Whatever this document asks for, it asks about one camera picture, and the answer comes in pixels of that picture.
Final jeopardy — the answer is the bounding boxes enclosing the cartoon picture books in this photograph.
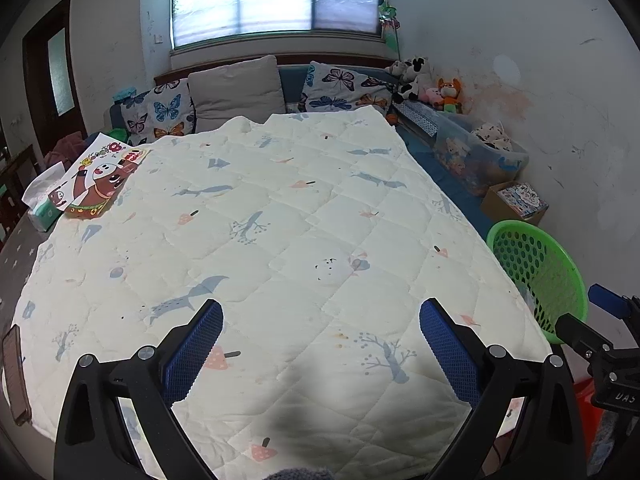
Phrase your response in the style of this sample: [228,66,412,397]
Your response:
[497,183,548,218]

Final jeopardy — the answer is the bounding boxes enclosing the red plastic stool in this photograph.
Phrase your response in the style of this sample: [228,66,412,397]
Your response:
[570,379,608,443]

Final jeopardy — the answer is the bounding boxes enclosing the orange fox plush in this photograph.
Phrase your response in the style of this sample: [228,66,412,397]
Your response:
[435,77,463,111]

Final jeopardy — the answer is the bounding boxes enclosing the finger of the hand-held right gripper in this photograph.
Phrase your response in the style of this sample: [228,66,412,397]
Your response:
[555,312,615,361]
[589,284,640,321]

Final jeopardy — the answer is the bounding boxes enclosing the blue sofa bed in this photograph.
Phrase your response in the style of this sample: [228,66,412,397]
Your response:
[102,52,501,241]

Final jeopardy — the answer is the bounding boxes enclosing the patterned flat box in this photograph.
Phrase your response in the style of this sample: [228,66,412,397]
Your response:
[395,100,441,136]

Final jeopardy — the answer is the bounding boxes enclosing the printed quilted blanket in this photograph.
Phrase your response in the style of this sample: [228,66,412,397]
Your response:
[2,107,553,480]

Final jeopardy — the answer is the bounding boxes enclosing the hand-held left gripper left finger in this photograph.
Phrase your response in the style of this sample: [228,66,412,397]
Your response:
[52,299,224,480]

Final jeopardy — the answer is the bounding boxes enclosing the cardboard box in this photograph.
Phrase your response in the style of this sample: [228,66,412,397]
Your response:
[481,181,549,226]

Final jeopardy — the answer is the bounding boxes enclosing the brown door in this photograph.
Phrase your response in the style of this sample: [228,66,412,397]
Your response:
[22,0,86,153]

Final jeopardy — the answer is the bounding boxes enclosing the window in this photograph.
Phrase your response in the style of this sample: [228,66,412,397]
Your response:
[171,0,388,56]

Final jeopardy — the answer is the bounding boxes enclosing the grey printed table cover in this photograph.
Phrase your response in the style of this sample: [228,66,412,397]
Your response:
[0,205,56,341]

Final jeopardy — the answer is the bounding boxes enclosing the person's right hand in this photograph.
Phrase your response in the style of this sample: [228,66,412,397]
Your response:
[592,409,624,467]

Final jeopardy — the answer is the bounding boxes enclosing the large butterfly-print pillow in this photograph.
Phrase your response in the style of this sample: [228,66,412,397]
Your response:
[298,61,396,113]

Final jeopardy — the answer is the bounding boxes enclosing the pink cloth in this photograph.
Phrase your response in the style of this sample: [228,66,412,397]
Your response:
[45,132,86,166]

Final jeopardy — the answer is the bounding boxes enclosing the clear storage bin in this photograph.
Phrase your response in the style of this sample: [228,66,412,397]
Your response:
[432,110,530,196]

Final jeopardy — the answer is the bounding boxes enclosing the grey pillow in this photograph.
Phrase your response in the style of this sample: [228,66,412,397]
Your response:
[187,55,285,133]

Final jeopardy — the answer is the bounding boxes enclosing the black and white cow plush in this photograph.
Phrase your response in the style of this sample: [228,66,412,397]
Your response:
[392,57,431,103]

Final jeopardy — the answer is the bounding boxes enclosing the white spotted cloth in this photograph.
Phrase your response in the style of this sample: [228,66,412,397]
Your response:
[470,121,513,152]

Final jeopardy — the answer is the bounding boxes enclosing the green plastic basket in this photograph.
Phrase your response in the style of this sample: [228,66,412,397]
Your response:
[486,220,588,345]

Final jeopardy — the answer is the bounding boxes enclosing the colourful pinwheel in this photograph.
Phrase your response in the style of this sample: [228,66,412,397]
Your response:
[377,0,406,61]

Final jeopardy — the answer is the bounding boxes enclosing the small butterfly-print pillow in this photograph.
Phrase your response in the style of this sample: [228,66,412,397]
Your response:
[150,79,196,142]
[120,91,153,147]

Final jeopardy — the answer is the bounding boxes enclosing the tissue pack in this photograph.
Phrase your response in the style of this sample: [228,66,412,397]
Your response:
[22,162,68,232]

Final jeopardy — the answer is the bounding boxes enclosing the smartphone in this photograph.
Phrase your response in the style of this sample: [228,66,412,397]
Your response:
[1,325,32,426]

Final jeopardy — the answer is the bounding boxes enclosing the person's left hand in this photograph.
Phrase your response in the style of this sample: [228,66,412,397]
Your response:
[264,467,342,480]

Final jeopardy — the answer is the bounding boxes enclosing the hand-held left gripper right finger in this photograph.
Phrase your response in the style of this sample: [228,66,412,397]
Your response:
[419,297,587,480]

